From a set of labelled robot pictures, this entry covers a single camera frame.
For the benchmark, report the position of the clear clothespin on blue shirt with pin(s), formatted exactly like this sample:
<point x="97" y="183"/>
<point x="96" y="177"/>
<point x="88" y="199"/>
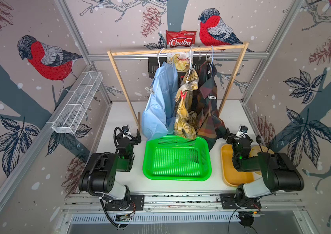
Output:
<point x="149" y="90"/>

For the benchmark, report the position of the white clothespin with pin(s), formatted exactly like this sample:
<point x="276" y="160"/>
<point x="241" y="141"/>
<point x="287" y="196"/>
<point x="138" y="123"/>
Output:
<point x="212" y="97"/>

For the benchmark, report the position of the yellow plaid shirt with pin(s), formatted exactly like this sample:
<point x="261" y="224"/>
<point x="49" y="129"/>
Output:
<point x="185" y="122"/>

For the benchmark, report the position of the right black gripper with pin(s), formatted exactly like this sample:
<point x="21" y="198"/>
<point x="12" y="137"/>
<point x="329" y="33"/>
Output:
<point x="235" y="140"/>

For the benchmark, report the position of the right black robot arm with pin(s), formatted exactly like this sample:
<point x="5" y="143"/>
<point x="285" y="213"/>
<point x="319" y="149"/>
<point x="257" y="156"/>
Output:
<point x="256" y="174"/>

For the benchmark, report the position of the white wire mesh basket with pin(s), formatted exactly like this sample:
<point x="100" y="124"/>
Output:
<point x="72" y="114"/>

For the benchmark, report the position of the light blue shirt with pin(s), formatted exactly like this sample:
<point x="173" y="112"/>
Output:
<point x="159" y="116"/>

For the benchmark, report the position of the yellow plastic tray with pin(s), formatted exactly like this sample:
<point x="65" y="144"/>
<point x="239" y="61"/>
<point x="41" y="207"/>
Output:
<point x="231" y="176"/>

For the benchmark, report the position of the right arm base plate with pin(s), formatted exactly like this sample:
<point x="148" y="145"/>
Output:
<point x="231" y="202"/>

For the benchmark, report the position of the dark multicolour plaid shirt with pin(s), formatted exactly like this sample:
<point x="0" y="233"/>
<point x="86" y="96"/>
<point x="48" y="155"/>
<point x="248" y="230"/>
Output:
<point x="209" y="126"/>

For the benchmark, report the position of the green plastic mesh basket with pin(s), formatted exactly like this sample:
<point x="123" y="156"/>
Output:
<point x="177" y="158"/>

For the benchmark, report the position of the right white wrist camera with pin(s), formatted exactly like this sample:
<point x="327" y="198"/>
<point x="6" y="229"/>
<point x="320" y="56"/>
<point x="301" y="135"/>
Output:
<point x="242" y="130"/>

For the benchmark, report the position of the black wall bracket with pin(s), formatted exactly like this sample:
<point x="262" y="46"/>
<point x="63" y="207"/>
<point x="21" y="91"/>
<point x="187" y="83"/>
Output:
<point x="152" y="67"/>

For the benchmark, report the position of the red Chuba chips bag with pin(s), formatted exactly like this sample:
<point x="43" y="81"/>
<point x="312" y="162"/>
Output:
<point x="180" y="40"/>

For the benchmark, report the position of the yellow round bowl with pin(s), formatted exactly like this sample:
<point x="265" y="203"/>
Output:
<point x="256" y="150"/>

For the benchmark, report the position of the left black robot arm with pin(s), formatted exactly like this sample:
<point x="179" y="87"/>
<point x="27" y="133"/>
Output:
<point x="98" y="179"/>

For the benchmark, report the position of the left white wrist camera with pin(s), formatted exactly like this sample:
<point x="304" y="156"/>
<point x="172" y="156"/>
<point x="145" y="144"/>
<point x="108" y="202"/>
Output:
<point x="126" y="130"/>

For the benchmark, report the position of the red clothespin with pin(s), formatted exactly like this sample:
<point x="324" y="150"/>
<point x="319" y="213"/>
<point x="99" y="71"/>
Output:
<point x="183" y="94"/>

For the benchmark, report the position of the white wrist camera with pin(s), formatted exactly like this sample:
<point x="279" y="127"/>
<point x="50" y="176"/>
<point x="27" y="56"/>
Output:
<point x="126" y="130"/>
<point x="242" y="130"/>

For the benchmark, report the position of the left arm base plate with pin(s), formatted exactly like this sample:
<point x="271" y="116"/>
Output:
<point x="135" y="202"/>

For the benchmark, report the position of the white hanger of yellow shirt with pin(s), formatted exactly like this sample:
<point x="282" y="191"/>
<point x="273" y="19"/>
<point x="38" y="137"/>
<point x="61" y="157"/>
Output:
<point x="190" y="64"/>

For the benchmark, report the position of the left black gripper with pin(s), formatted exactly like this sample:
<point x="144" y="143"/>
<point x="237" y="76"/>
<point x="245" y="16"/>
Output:
<point x="133" y="139"/>

